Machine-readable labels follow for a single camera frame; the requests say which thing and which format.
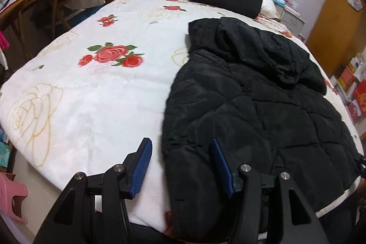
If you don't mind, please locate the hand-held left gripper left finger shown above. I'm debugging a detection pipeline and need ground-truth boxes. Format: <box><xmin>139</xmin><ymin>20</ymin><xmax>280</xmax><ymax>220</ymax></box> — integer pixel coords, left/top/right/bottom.
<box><xmin>33</xmin><ymin>138</ymin><xmax>153</xmax><ymax>244</ymax></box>

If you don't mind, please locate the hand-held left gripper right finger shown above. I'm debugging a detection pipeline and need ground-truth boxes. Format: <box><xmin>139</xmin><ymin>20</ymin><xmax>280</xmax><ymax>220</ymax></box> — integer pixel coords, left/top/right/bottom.
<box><xmin>211</xmin><ymin>138</ymin><xmax>329</xmax><ymax>244</ymax></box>

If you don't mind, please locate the black puffer jacket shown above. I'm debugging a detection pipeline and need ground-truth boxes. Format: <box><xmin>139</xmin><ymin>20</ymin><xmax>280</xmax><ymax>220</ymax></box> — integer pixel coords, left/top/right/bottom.
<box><xmin>161</xmin><ymin>17</ymin><xmax>362</xmax><ymax>243</ymax></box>

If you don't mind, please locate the pile of gift boxes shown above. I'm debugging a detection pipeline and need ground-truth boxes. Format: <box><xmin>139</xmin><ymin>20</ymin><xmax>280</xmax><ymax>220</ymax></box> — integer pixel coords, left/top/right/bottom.
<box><xmin>330</xmin><ymin>54</ymin><xmax>366</xmax><ymax>123</ymax></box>

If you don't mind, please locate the white floral blanket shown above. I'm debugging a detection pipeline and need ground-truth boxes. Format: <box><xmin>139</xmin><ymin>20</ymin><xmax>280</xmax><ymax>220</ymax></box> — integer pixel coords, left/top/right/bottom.
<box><xmin>0</xmin><ymin>0</ymin><xmax>365</xmax><ymax>233</ymax></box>

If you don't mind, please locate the pink plastic stool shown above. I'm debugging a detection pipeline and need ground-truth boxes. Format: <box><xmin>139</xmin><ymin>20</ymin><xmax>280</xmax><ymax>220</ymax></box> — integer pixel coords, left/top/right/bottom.
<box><xmin>0</xmin><ymin>172</ymin><xmax>28</xmax><ymax>224</ymax></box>

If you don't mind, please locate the teal box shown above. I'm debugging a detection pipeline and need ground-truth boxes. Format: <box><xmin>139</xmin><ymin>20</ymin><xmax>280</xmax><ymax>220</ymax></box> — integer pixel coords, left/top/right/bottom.
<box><xmin>0</xmin><ymin>130</ymin><xmax>13</xmax><ymax>167</ymax></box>

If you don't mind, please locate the white nightstand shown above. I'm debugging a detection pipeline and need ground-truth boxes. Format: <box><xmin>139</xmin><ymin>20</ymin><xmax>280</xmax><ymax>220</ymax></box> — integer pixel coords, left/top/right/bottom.
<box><xmin>276</xmin><ymin>1</ymin><xmax>306</xmax><ymax>36</ymax></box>

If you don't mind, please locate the pink cloth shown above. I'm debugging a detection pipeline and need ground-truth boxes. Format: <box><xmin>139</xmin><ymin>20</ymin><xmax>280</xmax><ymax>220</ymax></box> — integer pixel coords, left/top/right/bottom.
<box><xmin>0</xmin><ymin>29</ymin><xmax>10</xmax><ymax>70</ymax></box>

